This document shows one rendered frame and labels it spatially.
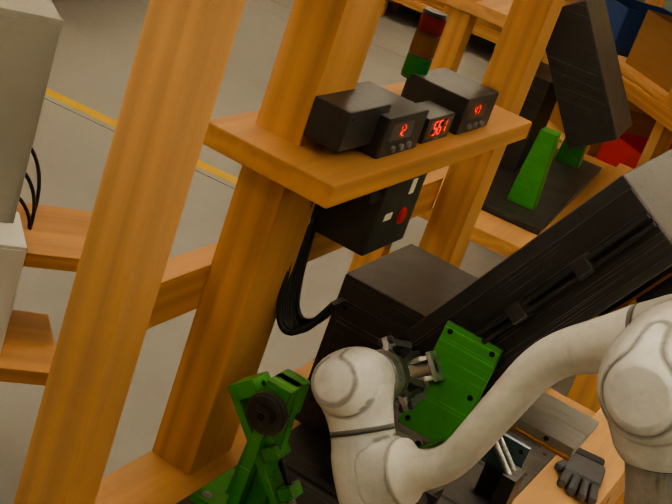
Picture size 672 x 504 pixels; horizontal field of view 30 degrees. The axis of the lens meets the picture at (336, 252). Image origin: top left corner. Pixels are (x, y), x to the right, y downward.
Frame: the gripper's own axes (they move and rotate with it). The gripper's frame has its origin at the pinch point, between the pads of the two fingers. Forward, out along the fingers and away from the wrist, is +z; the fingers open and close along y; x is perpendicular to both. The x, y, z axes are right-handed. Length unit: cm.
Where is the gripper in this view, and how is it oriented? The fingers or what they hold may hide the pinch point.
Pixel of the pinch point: (420, 369)
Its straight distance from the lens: 225.4
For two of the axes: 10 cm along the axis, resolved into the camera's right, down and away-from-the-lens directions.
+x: -8.8, 3.2, 3.5
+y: -2.8, -9.5, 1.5
